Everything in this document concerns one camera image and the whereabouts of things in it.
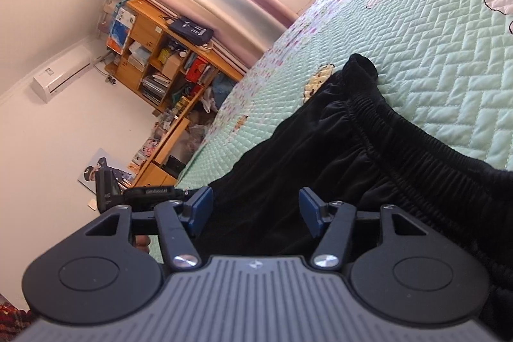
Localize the wooden bookshelf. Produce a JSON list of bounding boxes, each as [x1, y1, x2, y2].
[[105, 0, 246, 115]]

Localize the blue printed box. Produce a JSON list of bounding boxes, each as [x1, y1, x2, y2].
[[107, 0, 138, 55]]

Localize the grey plastic bag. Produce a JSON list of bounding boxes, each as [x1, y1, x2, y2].
[[188, 121, 214, 151]]

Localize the cardboard box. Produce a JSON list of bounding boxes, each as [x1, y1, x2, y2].
[[160, 54, 182, 80]]

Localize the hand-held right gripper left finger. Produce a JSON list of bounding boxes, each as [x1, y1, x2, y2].
[[84, 185, 214, 271]]

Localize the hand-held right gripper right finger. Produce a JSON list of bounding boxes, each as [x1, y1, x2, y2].
[[299, 187, 430, 271]]

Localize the red box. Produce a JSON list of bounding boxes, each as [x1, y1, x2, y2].
[[186, 57, 210, 85]]

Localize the black pants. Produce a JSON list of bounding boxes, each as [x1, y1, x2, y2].
[[208, 54, 513, 342]]

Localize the blue cloth bundle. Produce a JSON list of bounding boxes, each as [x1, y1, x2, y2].
[[210, 73, 238, 103]]

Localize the white air conditioner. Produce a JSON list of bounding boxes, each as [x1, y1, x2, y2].
[[33, 46, 94, 103]]

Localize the white plastic bag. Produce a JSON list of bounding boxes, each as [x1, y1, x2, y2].
[[200, 89, 219, 113]]

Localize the dark hanging bag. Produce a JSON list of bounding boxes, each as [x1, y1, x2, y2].
[[168, 17, 215, 47]]

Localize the green bee quilt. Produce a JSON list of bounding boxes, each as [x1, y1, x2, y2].
[[148, 0, 513, 266]]

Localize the wooden desk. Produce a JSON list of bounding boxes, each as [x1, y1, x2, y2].
[[130, 118, 191, 187]]

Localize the wall poster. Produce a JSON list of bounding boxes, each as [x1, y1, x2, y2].
[[78, 147, 135, 195]]

